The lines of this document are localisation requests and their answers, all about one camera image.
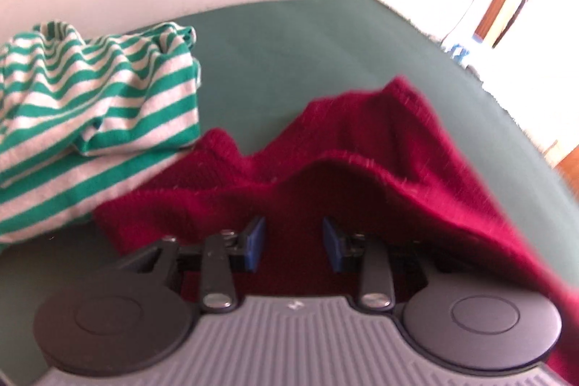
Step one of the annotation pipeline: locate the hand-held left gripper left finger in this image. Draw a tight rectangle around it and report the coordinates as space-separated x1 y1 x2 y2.
113 216 266 315

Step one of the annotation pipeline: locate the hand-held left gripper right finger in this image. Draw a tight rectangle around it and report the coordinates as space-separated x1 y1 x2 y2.
322 217 436 313

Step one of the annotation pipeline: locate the red knit sweater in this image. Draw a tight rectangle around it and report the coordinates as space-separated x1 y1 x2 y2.
93 76 579 386

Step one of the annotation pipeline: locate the green white striped shirt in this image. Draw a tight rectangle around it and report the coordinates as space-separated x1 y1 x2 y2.
0 21 202 246

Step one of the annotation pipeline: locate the blue white cloth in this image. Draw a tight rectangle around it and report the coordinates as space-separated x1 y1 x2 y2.
443 43 471 68

